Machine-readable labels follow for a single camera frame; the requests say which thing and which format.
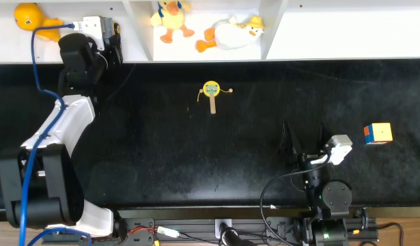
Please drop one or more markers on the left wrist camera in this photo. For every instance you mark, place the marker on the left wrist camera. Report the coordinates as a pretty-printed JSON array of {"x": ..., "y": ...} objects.
[{"x": 91, "y": 29}]

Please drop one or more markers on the white plush duck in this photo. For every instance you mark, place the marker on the white plush duck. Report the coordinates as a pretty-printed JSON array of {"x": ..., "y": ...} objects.
[{"x": 230, "y": 36}]

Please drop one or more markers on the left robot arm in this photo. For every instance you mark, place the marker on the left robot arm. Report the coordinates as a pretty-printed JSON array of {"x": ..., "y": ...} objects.
[{"x": 69, "y": 123}]

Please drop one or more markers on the white shelf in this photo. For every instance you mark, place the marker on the white shelf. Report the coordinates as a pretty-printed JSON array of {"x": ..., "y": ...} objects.
[{"x": 332, "y": 37}]

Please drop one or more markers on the many-coloured puzzle cube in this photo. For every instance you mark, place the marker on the many-coloured puzzle cube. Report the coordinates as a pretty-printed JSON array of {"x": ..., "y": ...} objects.
[{"x": 380, "y": 133}]

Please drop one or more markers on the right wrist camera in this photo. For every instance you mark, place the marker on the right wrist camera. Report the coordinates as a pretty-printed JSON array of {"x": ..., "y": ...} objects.
[{"x": 339, "y": 147}]

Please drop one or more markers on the yellow rubber duck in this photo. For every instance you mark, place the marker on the yellow rubber duck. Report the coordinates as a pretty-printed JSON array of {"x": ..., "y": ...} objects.
[{"x": 28, "y": 17}]

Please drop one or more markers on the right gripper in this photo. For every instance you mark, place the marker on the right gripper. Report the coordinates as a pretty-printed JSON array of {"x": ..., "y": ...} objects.
[{"x": 305, "y": 159}]

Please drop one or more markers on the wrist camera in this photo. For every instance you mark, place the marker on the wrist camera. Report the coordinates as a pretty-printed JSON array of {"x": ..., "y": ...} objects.
[
  {"x": 91, "y": 29},
  {"x": 339, "y": 147}
]

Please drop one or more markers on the yellow rattle drum toy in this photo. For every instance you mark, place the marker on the yellow rattle drum toy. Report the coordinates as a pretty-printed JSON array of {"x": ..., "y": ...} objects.
[{"x": 211, "y": 89}]

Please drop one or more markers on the mounting rail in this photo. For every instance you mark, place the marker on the mounting rail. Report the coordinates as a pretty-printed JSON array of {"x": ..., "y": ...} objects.
[{"x": 203, "y": 229}]

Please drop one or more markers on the yellow plush duck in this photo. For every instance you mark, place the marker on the yellow plush duck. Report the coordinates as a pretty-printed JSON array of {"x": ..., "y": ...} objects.
[{"x": 172, "y": 18}]

